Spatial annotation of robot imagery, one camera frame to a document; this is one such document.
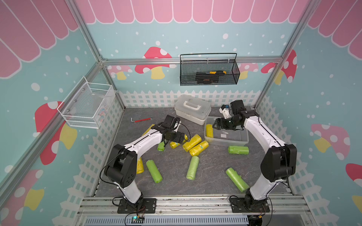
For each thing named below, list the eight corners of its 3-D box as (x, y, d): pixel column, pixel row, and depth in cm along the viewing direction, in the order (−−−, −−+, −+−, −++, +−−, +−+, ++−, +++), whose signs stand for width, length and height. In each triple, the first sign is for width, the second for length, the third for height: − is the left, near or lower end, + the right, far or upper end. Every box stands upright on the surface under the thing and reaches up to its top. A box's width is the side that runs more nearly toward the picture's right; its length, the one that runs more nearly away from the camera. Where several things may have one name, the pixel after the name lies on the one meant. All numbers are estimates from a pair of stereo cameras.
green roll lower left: (156, 185, 82) (155, 183, 80) (145, 164, 90) (144, 162, 88) (164, 179, 84) (163, 178, 82) (153, 160, 92) (152, 158, 90)
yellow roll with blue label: (193, 157, 93) (193, 155, 90) (189, 152, 95) (189, 149, 93) (208, 146, 98) (209, 144, 95) (204, 142, 100) (205, 139, 98)
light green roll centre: (185, 178, 85) (185, 177, 83) (192, 156, 94) (192, 154, 92) (194, 181, 84) (194, 179, 82) (199, 158, 93) (200, 156, 91)
